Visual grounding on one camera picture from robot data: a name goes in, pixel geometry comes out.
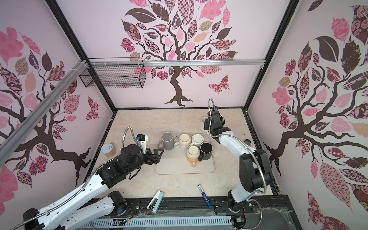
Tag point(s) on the back aluminium rail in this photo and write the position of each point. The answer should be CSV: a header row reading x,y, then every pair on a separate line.
x,y
181,63

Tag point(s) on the white stapler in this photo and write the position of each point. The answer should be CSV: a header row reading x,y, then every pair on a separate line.
x,y
156,201

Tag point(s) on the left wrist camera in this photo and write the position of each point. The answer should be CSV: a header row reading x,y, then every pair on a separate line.
x,y
142,140

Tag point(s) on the black base frame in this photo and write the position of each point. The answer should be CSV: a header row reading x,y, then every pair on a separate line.
x,y
278,213

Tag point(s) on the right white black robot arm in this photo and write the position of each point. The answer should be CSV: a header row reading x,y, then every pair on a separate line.
x,y
255,172

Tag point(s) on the orange tin can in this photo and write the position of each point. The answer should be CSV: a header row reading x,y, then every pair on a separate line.
x,y
108,150

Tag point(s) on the aluminium rail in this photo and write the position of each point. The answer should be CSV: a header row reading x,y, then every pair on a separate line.
x,y
181,63
9,146

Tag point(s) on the black wire basket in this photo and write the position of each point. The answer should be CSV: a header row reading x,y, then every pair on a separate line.
x,y
115,73

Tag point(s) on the translucent plastic tray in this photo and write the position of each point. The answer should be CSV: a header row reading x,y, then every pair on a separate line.
x,y
175,162

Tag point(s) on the peach orange mug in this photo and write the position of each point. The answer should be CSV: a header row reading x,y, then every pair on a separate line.
x,y
192,155

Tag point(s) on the blue marker pen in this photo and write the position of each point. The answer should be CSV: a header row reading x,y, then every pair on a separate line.
x,y
204,196

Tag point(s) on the cream mug back middle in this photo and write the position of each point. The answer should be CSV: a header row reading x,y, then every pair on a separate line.
x,y
183,142

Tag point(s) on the white slotted cable duct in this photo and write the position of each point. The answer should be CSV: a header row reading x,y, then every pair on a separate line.
x,y
162,222

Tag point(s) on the glass spice jar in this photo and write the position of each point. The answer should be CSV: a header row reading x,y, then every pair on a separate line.
x,y
247,142

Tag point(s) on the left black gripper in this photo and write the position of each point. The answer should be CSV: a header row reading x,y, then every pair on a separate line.
x,y
151,161

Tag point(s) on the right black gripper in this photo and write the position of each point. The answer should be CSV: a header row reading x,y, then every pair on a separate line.
x,y
206,122

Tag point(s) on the black mug upright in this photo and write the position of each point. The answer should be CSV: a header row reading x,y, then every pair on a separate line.
x,y
205,151

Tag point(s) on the grey mug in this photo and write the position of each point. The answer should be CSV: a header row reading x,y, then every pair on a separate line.
x,y
167,141

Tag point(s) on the white mug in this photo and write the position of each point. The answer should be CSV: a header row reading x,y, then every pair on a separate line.
x,y
202,124
197,140

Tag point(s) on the left aluminium rail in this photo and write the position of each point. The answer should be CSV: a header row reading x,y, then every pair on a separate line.
x,y
9,146

